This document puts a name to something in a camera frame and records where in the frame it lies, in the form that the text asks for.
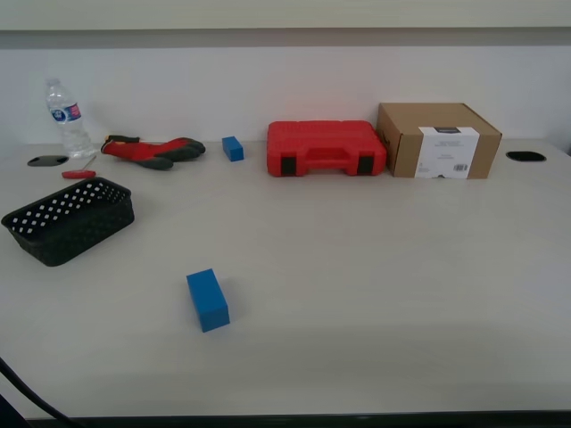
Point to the red and grey work glove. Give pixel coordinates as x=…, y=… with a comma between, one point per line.
x=147, y=151

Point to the black woven plastic basket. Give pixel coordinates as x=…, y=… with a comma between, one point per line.
x=89, y=227

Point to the large blue block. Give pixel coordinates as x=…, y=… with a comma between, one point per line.
x=209, y=303

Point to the small blue block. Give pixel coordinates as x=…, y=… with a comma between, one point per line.
x=232, y=149

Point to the clear plastic water bottle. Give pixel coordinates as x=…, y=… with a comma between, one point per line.
x=71, y=131

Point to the red plastic tool case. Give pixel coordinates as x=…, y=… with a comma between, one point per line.
x=321, y=140

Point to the brown cardboard box white label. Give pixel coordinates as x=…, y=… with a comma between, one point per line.
x=401, y=129

